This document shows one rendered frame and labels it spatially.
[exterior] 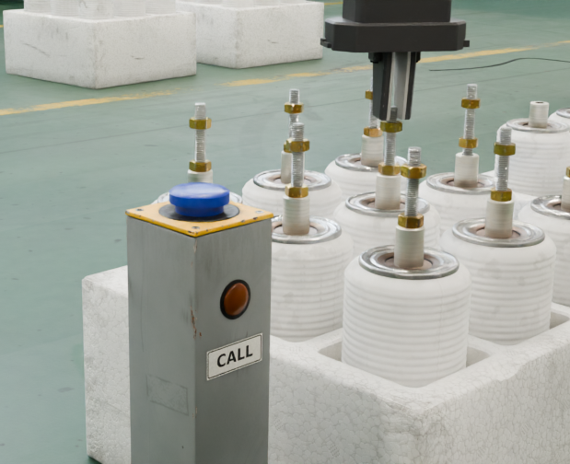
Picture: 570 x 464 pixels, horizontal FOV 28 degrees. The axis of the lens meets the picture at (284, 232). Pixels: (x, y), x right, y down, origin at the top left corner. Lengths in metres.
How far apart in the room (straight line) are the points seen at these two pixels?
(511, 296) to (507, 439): 0.11
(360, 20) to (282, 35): 2.70
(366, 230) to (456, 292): 0.17
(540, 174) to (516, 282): 0.48
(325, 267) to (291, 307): 0.04
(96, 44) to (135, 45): 0.14
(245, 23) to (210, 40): 0.14
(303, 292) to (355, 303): 0.07
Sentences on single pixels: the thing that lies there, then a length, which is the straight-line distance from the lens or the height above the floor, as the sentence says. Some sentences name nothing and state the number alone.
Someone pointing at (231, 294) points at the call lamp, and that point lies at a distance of 0.75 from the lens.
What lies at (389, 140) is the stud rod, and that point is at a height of 0.31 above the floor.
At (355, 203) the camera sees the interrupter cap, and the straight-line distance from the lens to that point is 1.03.
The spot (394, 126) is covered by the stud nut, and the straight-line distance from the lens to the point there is 1.01.
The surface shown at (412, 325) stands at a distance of 0.84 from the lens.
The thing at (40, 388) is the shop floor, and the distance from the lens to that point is 1.28.
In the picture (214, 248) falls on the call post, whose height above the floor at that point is 0.30.
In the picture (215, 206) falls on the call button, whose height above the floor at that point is 0.32.
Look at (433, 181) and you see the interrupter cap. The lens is 1.12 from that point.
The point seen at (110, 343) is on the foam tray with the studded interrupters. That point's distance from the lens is 1.05.
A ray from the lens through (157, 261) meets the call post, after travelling 0.75.
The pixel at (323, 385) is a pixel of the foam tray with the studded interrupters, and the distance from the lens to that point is 0.86.
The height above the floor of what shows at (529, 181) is 0.19.
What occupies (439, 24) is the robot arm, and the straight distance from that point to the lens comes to 0.99.
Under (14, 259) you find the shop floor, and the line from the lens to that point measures 1.72.
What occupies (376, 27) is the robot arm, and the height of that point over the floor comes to 0.41.
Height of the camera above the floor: 0.52
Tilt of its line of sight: 16 degrees down
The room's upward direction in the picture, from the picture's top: 1 degrees clockwise
